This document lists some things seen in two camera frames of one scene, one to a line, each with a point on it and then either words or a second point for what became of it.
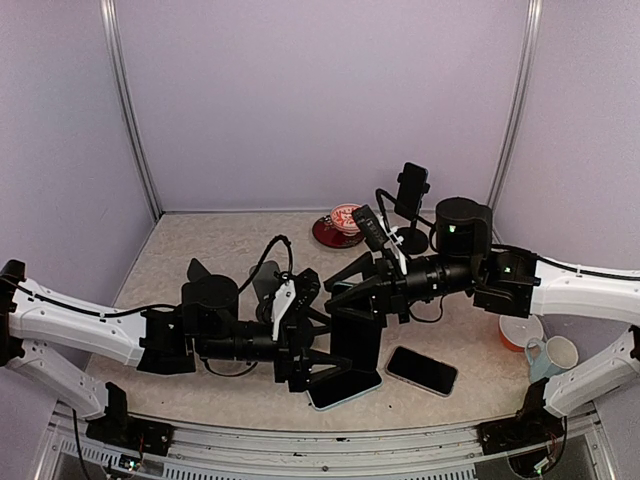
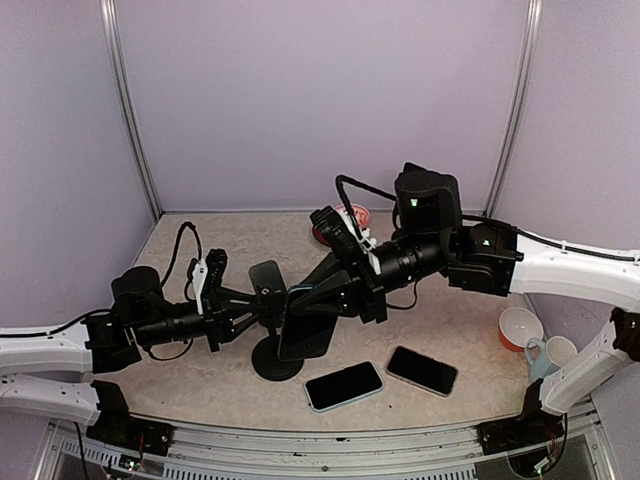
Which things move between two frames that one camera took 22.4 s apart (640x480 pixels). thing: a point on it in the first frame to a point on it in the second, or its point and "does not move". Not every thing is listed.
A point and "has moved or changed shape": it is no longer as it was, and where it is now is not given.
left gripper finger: [314, 357] to [236, 301]
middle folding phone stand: [267, 285] does not move
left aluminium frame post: [111, 22] does not move
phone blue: [355, 339] has moved or changed shape
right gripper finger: [363, 265] to [328, 268]
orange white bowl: [516, 331] does not move
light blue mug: [539, 365] does not move
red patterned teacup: [343, 220] to [361, 214]
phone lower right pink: [422, 370] does not move
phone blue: [343, 388] does not move
